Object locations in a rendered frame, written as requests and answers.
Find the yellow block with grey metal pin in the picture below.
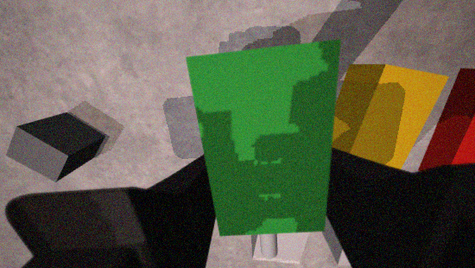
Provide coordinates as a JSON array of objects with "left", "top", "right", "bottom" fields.
[{"left": 332, "top": 64, "right": 449, "bottom": 169}]

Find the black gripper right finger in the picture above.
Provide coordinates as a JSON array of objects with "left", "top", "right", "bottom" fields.
[{"left": 326, "top": 147, "right": 475, "bottom": 268}]

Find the red tray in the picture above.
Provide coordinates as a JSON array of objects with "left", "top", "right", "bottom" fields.
[{"left": 418, "top": 68, "right": 475, "bottom": 171}]

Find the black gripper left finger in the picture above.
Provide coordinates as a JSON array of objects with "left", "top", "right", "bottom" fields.
[{"left": 5, "top": 155, "right": 216, "bottom": 268}]

